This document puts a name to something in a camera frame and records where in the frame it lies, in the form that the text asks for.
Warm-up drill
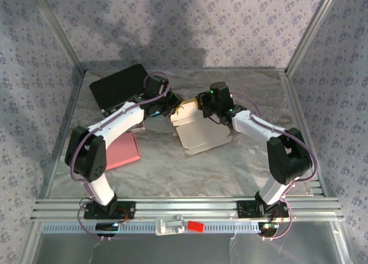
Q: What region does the aluminium frame post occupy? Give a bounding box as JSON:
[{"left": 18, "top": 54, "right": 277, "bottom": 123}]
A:
[
  {"left": 28, "top": 0, "right": 89, "bottom": 75},
  {"left": 284, "top": 0, "right": 343, "bottom": 76}
]

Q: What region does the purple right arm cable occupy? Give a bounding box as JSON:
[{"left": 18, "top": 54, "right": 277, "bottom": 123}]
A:
[{"left": 229, "top": 93, "right": 319, "bottom": 242}]

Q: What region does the small black module with light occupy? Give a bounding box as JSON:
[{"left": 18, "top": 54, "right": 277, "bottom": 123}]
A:
[
  {"left": 95, "top": 222, "right": 119, "bottom": 238},
  {"left": 258, "top": 221, "right": 280, "bottom": 238}
]

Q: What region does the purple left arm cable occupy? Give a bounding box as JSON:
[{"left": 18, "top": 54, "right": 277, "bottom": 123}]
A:
[{"left": 70, "top": 71, "right": 171, "bottom": 242}]

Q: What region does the black hard case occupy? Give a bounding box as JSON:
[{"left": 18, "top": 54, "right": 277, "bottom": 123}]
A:
[{"left": 89, "top": 63, "right": 150, "bottom": 117}]

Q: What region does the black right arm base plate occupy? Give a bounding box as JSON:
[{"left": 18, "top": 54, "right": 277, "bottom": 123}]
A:
[{"left": 237, "top": 200, "right": 290, "bottom": 219}]

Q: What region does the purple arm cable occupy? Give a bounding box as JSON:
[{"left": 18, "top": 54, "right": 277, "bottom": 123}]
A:
[
  {"left": 229, "top": 93, "right": 319, "bottom": 242},
  {"left": 70, "top": 71, "right": 171, "bottom": 242}
]

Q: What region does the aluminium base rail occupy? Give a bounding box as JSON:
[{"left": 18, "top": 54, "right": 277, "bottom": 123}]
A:
[{"left": 30, "top": 197, "right": 345, "bottom": 222}]

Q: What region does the aluminium left frame post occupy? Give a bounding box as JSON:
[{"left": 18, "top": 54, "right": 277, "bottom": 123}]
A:
[{"left": 28, "top": 0, "right": 89, "bottom": 75}]

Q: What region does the grey slotted cable duct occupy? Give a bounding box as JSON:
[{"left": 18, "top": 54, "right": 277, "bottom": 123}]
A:
[{"left": 42, "top": 221, "right": 261, "bottom": 235}]

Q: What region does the red plastic block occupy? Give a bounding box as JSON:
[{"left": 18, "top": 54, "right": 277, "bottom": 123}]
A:
[{"left": 187, "top": 221, "right": 205, "bottom": 233}]

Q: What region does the pink paper box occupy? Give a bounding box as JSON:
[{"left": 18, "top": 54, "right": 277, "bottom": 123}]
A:
[{"left": 105, "top": 125, "right": 146, "bottom": 171}]

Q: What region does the aluminium right frame post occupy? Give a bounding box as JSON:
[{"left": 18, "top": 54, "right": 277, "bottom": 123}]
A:
[{"left": 284, "top": 0, "right": 343, "bottom": 76}]

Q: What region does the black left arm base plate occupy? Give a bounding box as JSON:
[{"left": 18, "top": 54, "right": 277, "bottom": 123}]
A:
[{"left": 83, "top": 201, "right": 136, "bottom": 220}]

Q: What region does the aluminium left side rail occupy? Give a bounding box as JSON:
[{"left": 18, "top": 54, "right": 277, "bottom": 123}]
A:
[{"left": 36, "top": 70, "right": 87, "bottom": 201}]

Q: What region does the white plastic bracket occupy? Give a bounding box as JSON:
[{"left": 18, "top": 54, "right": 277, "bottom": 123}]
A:
[{"left": 155, "top": 215, "right": 185, "bottom": 236}]

